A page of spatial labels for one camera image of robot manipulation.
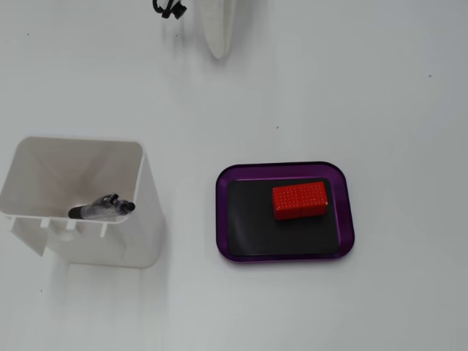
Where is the white plastic pen holder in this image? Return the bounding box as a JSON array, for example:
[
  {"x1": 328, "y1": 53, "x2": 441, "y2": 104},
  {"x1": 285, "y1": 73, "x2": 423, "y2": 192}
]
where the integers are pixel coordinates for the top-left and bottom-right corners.
[{"x1": 0, "y1": 135, "x2": 165, "y2": 270}]

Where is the purple metal tray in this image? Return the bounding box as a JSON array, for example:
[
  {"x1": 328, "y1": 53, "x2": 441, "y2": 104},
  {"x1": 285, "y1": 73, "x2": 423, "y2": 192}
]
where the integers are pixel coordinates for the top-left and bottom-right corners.
[{"x1": 215, "y1": 161, "x2": 355, "y2": 263}]

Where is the black mat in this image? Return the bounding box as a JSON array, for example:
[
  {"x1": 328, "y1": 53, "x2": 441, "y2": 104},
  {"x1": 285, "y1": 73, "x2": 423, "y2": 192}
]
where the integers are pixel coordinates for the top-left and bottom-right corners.
[{"x1": 226, "y1": 178, "x2": 340, "y2": 257}]

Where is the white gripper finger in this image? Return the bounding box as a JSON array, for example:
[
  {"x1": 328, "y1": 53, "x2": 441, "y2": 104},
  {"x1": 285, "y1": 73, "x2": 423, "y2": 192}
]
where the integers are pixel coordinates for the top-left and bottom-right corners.
[{"x1": 198, "y1": 0, "x2": 237, "y2": 59}]

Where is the black and clear pen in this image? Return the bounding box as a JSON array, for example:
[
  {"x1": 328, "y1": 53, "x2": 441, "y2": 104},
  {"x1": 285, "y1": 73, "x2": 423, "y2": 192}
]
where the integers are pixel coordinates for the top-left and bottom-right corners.
[{"x1": 67, "y1": 192, "x2": 137, "y2": 222}]

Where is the red perforated block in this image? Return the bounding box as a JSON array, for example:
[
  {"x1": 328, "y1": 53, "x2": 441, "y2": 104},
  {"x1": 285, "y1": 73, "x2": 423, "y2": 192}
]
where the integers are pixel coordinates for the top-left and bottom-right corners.
[{"x1": 271, "y1": 181, "x2": 328, "y2": 222}]

